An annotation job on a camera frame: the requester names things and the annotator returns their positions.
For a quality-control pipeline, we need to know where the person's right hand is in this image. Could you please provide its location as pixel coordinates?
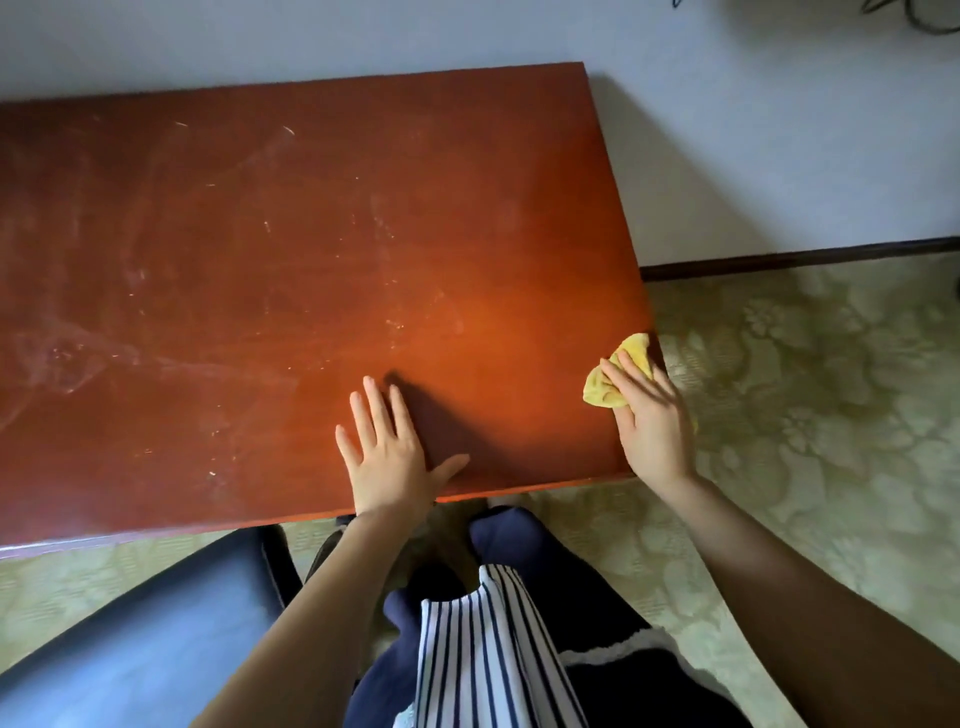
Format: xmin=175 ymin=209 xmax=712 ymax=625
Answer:
xmin=598 ymin=349 xmax=699 ymax=496

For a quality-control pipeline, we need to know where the navy dress with white trim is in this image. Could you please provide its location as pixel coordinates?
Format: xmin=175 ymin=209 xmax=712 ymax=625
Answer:
xmin=341 ymin=506 xmax=755 ymax=728

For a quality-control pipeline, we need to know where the person's left forearm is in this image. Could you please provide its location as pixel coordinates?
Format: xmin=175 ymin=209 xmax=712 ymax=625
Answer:
xmin=191 ymin=509 xmax=436 ymax=728

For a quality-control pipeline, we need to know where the person's right forearm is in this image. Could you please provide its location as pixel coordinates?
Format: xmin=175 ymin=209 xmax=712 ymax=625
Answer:
xmin=656 ymin=476 xmax=960 ymax=728

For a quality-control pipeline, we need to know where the blue striped white apron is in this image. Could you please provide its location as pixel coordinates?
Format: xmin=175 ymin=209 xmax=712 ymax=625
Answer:
xmin=412 ymin=563 xmax=590 ymax=728

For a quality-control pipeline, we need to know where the red-brown wooden table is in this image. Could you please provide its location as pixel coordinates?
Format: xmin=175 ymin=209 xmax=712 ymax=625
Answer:
xmin=0 ymin=62 xmax=665 ymax=562

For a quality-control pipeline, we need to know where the yellow cleaning cloth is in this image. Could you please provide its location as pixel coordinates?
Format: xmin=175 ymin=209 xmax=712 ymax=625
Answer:
xmin=582 ymin=332 xmax=654 ymax=410

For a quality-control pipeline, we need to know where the person's left hand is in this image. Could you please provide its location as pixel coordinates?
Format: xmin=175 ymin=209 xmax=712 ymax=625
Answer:
xmin=334 ymin=375 xmax=472 ymax=526

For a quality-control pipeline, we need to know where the black leather chair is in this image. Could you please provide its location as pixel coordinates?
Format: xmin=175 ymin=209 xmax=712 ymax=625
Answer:
xmin=0 ymin=524 xmax=305 ymax=728

